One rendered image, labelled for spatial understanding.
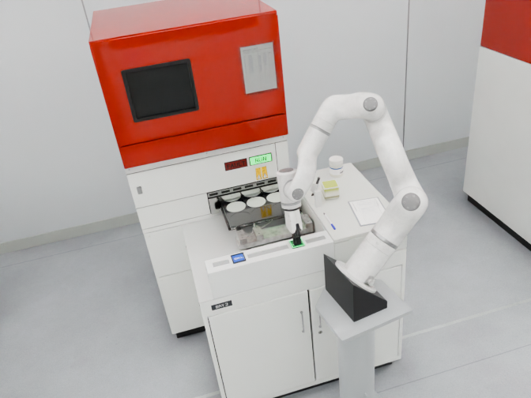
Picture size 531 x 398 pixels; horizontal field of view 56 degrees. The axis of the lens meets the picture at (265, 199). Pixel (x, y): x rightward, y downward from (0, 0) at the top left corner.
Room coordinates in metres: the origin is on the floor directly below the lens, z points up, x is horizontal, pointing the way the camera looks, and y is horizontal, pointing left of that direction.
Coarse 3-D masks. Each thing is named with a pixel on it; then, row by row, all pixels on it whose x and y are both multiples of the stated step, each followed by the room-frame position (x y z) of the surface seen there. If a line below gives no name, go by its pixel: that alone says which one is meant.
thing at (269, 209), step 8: (264, 192) 2.30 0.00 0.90; (272, 192) 2.29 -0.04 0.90; (240, 200) 2.25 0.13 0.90; (224, 208) 2.19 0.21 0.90; (248, 208) 2.16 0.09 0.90; (256, 208) 2.15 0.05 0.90; (264, 208) 2.14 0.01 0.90; (272, 208) 2.13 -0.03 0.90; (280, 208) 2.12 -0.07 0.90; (232, 216) 2.11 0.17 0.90; (240, 216) 2.10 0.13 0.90; (248, 216) 2.09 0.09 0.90; (256, 216) 2.08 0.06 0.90; (264, 216) 2.07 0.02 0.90; (272, 216) 2.06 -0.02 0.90; (232, 224) 2.03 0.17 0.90; (240, 224) 2.03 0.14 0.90
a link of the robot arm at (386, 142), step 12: (384, 120) 1.82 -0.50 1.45; (372, 132) 1.81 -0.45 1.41; (384, 132) 1.76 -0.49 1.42; (396, 132) 1.76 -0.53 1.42; (384, 144) 1.71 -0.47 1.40; (396, 144) 1.70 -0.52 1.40; (384, 156) 1.69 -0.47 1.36; (396, 156) 1.67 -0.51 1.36; (384, 168) 1.68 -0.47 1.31; (396, 168) 1.65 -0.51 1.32; (408, 168) 1.66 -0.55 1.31; (396, 180) 1.66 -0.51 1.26; (408, 180) 1.66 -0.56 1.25; (396, 192) 1.66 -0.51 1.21
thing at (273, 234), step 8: (264, 232) 1.96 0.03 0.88; (272, 232) 1.96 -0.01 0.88; (280, 232) 1.95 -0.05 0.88; (288, 232) 1.94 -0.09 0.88; (304, 232) 1.95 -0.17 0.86; (248, 240) 1.92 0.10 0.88; (256, 240) 1.91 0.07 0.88; (264, 240) 1.91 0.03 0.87; (272, 240) 1.92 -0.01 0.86; (240, 248) 1.89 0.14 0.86
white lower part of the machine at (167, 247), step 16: (160, 240) 2.19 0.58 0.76; (176, 240) 2.20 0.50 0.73; (160, 256) 2.18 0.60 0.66; (176, 256) 2.20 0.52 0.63; (160, 272) 2.18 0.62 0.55; (176, 272) 2.20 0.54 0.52; (160, 288) 2.17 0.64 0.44; (176, 288) 2.19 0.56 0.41; (192, 288) 2.21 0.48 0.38; (176, 304) 2.18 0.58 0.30; (192, 304) 2.20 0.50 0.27; (176, 320) 2.18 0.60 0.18; (192, 320) 2.20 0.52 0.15
